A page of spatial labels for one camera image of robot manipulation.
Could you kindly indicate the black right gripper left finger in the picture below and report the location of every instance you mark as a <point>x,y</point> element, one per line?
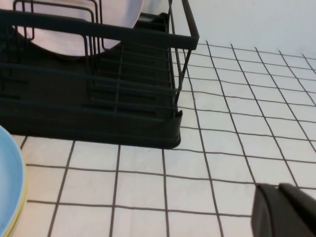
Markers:
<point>266,214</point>

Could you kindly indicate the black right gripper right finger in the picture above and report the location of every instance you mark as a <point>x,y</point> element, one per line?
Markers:
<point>303,207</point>

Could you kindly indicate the light blue round plate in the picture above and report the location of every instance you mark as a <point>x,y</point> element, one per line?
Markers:
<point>10,177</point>

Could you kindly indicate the yellow round plate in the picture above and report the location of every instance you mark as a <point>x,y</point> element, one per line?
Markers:
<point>21,212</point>

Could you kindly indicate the pink round plate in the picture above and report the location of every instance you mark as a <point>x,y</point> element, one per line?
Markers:
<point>61,42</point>

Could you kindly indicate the black plastic drip tray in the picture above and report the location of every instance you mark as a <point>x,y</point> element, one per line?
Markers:
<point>74,123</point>

